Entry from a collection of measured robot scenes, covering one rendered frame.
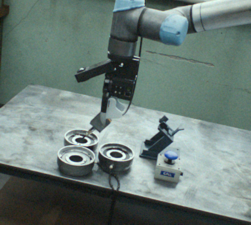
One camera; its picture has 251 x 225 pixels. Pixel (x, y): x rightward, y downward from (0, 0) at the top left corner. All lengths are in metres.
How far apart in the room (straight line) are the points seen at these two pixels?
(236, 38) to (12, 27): 1.53
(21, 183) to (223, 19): 0.90
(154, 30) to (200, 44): 1.72
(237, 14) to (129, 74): 0.31
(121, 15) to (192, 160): 0.54
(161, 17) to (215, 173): 0.53
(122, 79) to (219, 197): 0.43
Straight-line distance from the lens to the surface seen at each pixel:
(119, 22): 1.02
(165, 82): 2.77
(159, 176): 1.16
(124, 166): 1.15
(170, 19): 0.98
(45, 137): 1.29
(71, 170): 1.09
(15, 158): 1.17
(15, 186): 1.49
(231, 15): 1.06
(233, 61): 2.74
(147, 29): 0.99
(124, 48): 1.03
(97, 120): 1.14
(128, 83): 1.06
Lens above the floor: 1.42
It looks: 22 degrees down
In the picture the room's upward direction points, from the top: 10 degrees clockwise
